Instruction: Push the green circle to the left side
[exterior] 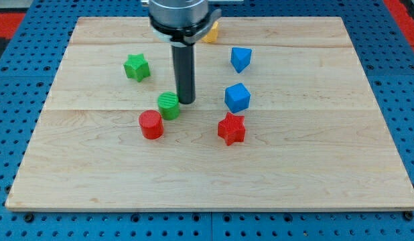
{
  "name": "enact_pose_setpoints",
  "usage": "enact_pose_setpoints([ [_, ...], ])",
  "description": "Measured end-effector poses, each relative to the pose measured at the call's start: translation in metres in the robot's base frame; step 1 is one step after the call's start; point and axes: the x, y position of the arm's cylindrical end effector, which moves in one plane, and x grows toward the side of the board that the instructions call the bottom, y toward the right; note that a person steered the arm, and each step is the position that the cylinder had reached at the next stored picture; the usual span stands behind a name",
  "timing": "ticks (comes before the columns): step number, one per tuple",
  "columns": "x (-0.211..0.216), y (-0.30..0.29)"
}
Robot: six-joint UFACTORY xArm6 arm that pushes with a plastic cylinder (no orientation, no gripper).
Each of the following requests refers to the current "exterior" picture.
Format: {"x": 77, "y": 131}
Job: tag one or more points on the blue cube block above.
{"x": 237, "y": 97}

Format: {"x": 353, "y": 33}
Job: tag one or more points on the red star block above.
{"x": 232, "y": 128}

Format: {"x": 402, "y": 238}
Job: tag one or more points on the red cylinder block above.
{"x": 151, "y": 124}

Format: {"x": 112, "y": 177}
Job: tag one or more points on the yellow block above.
{"x": 212, "y": 35}

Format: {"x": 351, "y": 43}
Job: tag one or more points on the green cylinder block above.
{"x": 168, "y": 105}

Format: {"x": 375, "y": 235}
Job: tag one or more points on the light wooden board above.
{"x": 315, "y": 138}

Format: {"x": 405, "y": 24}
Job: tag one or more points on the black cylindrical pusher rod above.
{"x": 184, "y": 66}

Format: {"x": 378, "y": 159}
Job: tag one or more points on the blue triangular block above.
{"x": 240, "y": 58}

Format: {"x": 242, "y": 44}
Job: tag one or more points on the green star block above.
{"x": 136, "y": 67}

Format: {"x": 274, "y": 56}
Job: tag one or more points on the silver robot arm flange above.
{"x": 182, "y": 23}

